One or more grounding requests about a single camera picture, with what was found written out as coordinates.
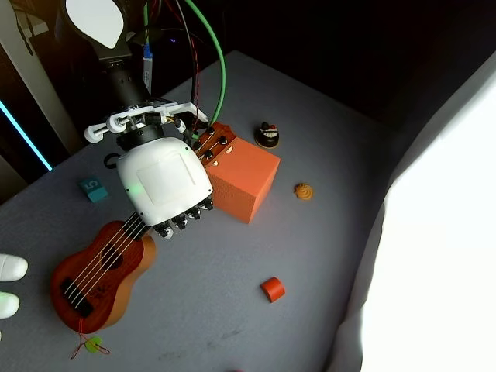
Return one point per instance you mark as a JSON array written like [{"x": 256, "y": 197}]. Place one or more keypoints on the orange half-cylinder block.
[{"x": 273, "y": 290}]

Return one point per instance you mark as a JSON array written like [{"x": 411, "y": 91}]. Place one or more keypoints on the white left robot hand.
[{"x": 162, "y": 178}]

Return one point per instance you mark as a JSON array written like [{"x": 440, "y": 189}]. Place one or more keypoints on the orange swirl cookie toy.
[{"x": 304, "y": 191}]

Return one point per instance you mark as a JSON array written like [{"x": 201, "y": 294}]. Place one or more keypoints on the white door frame post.
[{"x": 44, "y": 97}]

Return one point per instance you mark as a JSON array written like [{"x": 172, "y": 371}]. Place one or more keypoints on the cyan light strip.
[{"x": 25, "y": 135}]

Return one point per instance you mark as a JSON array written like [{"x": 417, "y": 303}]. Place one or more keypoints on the grey table cloth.
[{"x": 232, "y": 252}]

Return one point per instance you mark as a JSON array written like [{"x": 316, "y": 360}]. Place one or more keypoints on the large orange foam cube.
[{"x": 248, "y": 178}]

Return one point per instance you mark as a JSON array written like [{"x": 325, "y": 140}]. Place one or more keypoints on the small orange wooden guitar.
[{"x": 100, "y": 279}]

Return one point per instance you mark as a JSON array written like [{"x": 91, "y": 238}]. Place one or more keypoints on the chocolate cake toy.
[{"x": 266, "y": 137}]

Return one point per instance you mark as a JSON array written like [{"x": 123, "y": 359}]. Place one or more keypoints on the yellow-green guitar pick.
[{"x": 94, "y": 344}]

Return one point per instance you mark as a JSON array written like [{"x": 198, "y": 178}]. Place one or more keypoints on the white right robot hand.
[{"x": 11, "y": 267}]

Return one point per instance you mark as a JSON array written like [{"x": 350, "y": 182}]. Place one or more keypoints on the white backdrop panel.
[{"x": 445, "y": 232}]

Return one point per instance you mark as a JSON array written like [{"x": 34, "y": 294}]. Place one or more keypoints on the teal number five block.
[{"x": 94, "y": 190}]

